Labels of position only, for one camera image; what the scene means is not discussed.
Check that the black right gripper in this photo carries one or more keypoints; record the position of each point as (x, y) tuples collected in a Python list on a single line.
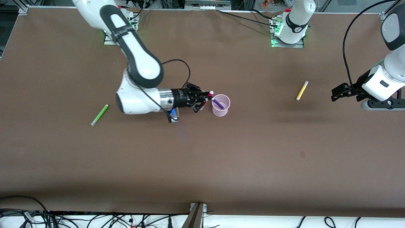
[(180, 98)]

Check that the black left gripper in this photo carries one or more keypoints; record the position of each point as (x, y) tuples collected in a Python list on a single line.
[(355, 87)]

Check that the pink marker pen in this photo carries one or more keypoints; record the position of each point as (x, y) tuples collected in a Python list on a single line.
[(210, 93)]

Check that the purple marker pen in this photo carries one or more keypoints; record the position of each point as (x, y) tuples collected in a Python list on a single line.
[(218, 104)]

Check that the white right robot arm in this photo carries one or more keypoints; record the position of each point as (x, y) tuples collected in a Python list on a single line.
[(139, 63)]

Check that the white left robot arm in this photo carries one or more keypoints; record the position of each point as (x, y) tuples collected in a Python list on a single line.
[(390, 76)]

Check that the pink cup pen holder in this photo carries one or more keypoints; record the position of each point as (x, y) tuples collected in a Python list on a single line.
[(221, 113)]

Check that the yellow marker pen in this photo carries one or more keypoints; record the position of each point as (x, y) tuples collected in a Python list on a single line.
[(302, 91)]

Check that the brown table cover sheet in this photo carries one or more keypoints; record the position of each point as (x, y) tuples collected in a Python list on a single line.
[(202, 158)]

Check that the green marker pen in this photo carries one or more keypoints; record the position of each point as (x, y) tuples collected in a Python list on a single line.
[(99, 115)]

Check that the small orange object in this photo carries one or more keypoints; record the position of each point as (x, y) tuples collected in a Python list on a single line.
[(265, 3)]

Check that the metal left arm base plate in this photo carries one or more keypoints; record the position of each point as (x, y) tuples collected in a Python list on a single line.
[(284, 46)]

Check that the aluminium frame with sockets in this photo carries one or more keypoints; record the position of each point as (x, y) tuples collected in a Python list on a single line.
[(207, 6)]

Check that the metal table edge bracket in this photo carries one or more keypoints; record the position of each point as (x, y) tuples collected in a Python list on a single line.
[(195, 218)]

